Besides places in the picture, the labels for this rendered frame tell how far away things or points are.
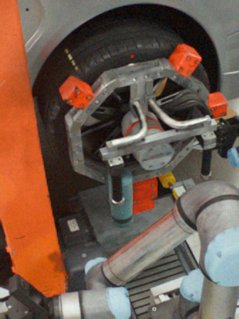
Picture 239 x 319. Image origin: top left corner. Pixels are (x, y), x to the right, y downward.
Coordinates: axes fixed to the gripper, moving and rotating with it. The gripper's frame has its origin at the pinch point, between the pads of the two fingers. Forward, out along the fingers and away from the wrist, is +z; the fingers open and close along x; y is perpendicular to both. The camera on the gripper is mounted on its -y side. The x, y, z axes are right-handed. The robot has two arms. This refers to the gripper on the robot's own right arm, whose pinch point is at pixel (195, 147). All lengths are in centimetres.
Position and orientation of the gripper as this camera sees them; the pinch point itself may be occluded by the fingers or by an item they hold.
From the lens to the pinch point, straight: 225.6
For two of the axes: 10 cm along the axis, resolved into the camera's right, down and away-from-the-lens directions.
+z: -9.3, 3.0, -2.0
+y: -1.2, -7.8, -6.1
